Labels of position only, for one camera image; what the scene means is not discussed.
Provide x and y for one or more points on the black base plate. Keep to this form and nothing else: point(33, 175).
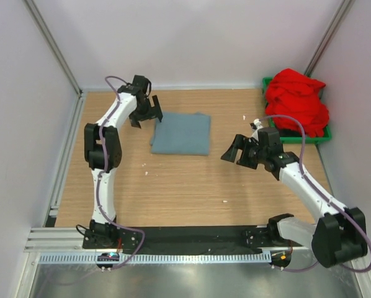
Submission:
point(174, 240)

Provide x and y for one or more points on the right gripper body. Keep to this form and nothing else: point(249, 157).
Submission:
point(252, 154)

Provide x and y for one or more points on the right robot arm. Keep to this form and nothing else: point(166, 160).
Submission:
point(339, 233)

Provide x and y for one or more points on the red t shirt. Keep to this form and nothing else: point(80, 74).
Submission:
point(296, 95)

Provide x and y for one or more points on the left aluminium frame post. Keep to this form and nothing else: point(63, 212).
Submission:
point(51, 42)

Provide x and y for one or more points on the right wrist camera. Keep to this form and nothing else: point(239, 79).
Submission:
point(256, 125)

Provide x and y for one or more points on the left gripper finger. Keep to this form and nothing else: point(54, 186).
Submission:
point(134, 120)
point(158, 114)

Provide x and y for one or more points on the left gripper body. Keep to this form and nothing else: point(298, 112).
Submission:
point(144, 112)

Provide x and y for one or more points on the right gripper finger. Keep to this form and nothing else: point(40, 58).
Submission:
point(231, 153)
point(241, 140)

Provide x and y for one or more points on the right aluminium frame post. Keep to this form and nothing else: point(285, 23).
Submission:
point(335, 23)

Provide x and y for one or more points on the aluminium frame post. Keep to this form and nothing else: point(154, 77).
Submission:
point(335, 23)
point(51, 42)

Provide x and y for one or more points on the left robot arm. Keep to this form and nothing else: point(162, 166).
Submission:
point(103, 152)

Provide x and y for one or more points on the white slotted cable duct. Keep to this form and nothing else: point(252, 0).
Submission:
point(101, 258)

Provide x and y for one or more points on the blue-grey t shirt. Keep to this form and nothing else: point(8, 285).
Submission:
point(181, 134)

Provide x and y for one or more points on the aluminium front rail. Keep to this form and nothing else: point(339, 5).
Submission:
point(61, 239)

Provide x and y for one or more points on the green plastic bin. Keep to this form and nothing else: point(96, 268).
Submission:
point(290, 136)

